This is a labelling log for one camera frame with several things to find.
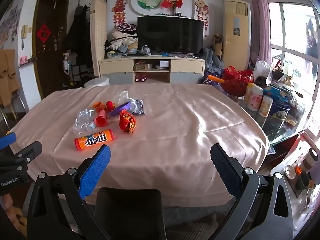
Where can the window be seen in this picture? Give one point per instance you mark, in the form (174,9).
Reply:
(292,30)

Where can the purple packet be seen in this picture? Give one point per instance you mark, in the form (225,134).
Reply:
(120,108)

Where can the white round stool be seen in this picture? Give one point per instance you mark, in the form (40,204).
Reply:
(97,82)

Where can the clear blue plastic packet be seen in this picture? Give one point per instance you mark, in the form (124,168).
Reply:
(137,107)

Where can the beige standing air conditioner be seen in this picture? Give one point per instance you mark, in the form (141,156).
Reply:
(236,45)

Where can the brown coat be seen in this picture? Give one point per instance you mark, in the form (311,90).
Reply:
(8,77)

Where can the wall intercom phone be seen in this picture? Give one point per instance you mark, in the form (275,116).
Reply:
(24,32)

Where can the blue round tin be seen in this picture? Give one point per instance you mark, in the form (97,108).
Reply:
(281,105)

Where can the beige television cabinet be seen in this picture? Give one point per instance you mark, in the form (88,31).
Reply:
(117,66)

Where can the red hanging fish decoration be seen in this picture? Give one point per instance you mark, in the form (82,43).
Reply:
(120,10)

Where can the white thermos flask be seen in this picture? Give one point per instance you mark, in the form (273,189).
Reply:
(309,158)

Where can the glass globe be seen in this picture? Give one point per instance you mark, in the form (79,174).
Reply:
(145,50)

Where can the clear plastic bag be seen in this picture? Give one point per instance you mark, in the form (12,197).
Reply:
(262,70)

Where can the black television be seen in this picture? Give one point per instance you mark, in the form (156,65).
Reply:
(170,35)

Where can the pink tablecloth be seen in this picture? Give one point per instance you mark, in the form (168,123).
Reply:
(175,130)

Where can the red diamond door paper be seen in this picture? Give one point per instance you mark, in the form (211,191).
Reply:
(44,33)

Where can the cardboard boxes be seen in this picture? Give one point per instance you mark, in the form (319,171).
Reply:
(218,45)

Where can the metal chair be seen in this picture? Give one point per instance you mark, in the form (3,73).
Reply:
(15,110)

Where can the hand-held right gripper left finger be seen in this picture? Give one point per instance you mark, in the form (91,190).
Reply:
(96,171)

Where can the blue cloth heap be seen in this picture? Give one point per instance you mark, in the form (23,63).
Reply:
(212,61)

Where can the red basket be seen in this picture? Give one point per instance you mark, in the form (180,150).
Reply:
(236,83)

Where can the crushed clear plastic bottle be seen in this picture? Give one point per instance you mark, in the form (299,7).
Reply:
(81,123)

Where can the red flags in vase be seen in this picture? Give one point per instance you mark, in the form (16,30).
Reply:
(175,2)

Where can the dark brown door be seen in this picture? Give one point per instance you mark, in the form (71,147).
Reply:
(50,62)

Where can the red plastic cup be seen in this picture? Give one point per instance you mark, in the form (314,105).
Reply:
(100,120)

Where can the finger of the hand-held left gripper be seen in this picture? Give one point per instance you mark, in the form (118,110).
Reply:
(7,140)
(25,153)

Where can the orange toy tube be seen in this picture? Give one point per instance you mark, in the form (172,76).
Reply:
(216,78)

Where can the hanging pig decoration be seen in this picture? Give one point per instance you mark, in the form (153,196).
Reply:
(202,10)

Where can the pink box on shelf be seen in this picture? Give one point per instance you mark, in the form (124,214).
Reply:
(24,60)

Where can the round wall picture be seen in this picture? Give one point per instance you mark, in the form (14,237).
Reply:
(149,1)

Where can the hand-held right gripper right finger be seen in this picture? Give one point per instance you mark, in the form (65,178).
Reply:
(225,170)

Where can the red wrapper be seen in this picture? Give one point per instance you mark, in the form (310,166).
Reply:
(127,122)

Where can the dark coats on rack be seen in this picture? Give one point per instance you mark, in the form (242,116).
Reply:
(77,37)

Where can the pile of clothes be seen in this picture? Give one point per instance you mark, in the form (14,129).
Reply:
(122,42)

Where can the white plastic bottle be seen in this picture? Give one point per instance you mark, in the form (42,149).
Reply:
(249,92)
(265,106)
(255,98)

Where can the wall photo collage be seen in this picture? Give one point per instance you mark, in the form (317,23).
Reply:
(10,25)

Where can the orange wrapper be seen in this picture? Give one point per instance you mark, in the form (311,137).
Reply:
(97,104)

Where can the orange candy tube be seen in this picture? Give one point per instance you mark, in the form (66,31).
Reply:
(95,140)

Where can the pink curtain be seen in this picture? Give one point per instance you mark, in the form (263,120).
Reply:
(260,22)

